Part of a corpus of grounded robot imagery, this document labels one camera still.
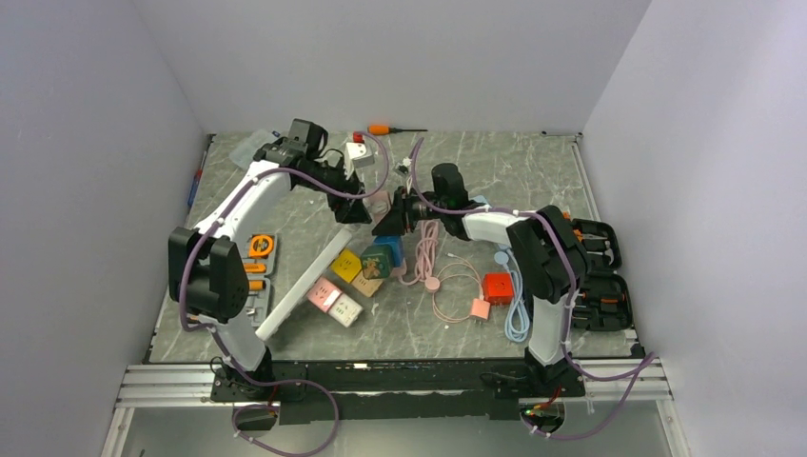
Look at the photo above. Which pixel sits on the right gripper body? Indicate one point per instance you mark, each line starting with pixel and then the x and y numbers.
pixel 410 211

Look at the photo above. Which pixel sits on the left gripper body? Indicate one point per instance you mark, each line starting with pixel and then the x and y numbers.
pixel 338 176

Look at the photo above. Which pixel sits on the clear plastic screw box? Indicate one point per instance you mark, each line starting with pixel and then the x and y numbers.
pixel 243 154

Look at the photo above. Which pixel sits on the blue cube socket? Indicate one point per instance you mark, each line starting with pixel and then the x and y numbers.
pixel 395 243

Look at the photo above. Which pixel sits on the green cube socket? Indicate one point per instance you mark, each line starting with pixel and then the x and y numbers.
pixel 377 262

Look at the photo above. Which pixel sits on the red cube socket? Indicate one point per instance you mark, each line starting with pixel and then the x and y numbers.
pixel 497 288

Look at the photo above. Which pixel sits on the grey tool tray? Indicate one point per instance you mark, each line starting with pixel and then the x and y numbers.
pixel 260 262

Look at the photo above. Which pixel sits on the yellow cube socket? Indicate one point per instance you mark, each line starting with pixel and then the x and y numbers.
pixel 347 265

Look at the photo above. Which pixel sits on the beige cube socket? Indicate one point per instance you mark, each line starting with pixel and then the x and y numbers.
pixel 367 287

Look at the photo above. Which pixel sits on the pink cube socket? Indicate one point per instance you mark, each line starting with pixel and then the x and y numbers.
pixel 323 294

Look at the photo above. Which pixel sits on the white cube socket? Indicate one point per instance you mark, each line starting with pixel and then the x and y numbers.
pixel 345 310

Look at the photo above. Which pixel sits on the white power strip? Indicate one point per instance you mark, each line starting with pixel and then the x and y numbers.
pixel 298 291

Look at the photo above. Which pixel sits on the black tool case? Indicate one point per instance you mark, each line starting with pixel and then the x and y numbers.
pixel 604 303

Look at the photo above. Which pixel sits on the pink power strip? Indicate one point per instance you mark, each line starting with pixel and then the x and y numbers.
pixel 378 205

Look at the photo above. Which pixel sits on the pink charger plug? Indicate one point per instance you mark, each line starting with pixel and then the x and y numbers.
pixel 480 310

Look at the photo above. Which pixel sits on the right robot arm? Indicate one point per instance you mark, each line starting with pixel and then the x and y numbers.
pixel 547 250

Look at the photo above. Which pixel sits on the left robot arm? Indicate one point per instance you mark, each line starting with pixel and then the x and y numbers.
pixel 206 274

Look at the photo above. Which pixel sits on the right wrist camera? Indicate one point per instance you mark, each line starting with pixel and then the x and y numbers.
pixel 403 167

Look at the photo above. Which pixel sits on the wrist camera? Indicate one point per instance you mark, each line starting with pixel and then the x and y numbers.
pixel 403 167
pixel 357 153

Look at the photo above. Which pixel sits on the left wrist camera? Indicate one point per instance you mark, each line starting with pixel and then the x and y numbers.
pixel 357 153

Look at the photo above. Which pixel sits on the orange handled screwdriver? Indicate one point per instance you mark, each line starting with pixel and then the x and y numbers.
pixel 383 130

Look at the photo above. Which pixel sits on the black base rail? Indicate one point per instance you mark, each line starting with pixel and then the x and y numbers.
pixel 494 388

